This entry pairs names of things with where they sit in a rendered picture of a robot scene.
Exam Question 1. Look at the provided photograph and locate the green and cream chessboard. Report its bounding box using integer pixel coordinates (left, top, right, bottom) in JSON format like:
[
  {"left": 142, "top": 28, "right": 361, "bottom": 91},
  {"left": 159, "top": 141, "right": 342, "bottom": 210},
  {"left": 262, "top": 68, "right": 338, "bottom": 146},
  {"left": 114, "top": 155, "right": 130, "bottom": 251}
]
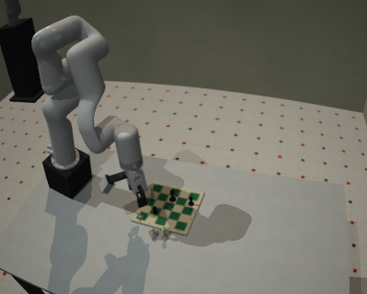
[{"left": 132, "top": 181, "right": 204, "bottom": 235}]

